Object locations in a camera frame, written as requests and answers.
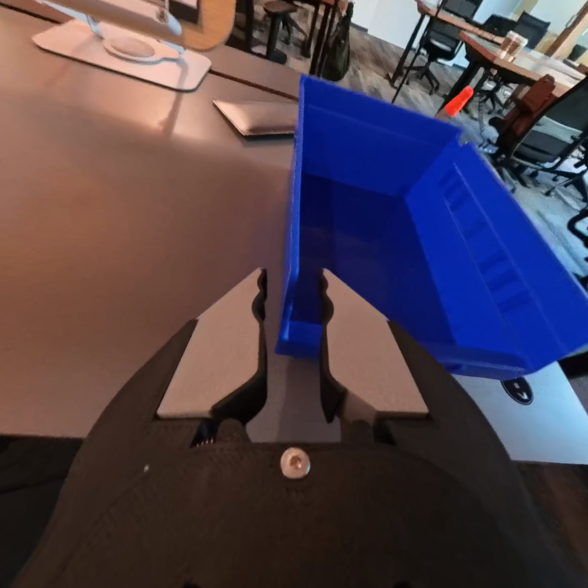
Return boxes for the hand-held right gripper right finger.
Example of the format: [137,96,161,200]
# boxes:
[319,269,430,423]

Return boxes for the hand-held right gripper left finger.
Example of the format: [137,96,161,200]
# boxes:
[156,268,269,425]

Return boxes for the blue plastic bin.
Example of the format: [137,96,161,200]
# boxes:
[275,73,588,382]

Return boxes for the white desk sheet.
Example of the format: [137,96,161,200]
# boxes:
[451,360,588,466]

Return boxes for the dark grey tray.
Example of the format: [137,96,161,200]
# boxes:
[212,99,300,138]

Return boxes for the orange traffic cone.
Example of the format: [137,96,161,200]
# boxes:
[435,85,475,122]

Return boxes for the black office chair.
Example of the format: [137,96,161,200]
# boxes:
[488,76,588,194]
[403,17,466,93]

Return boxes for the white display stand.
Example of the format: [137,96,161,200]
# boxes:
[31,0,213,92]

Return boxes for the black backpack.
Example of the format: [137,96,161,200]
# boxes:
[321,2,355,83]

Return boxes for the black round stool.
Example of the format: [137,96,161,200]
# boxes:
[263,0,300,63]

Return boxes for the wooden office desk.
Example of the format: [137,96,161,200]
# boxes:
[458,30,588,100]

